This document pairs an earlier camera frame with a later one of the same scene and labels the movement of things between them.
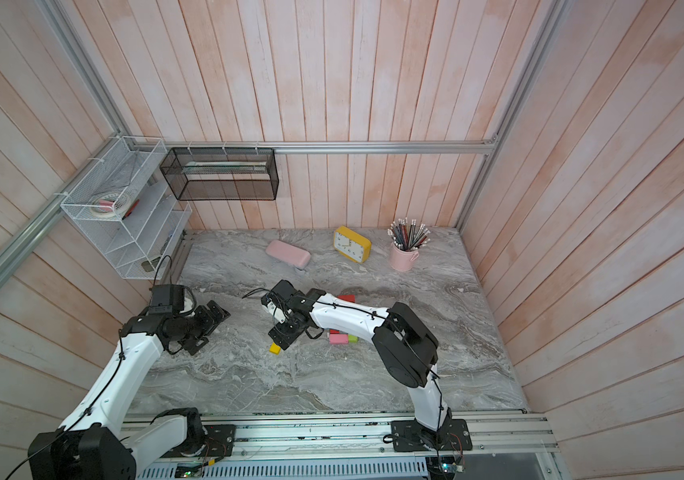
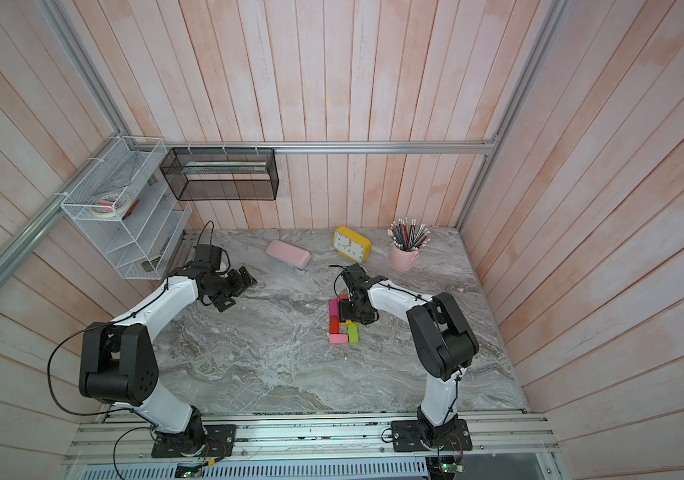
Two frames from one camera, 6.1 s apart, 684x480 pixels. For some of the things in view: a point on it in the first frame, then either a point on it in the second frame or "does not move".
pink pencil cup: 400,259 does not move
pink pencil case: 288,253 does not move
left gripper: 210,324 -> 240,286
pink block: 338,338 does not move
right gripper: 280,337 -> 345,314
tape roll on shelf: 109,205 does not move
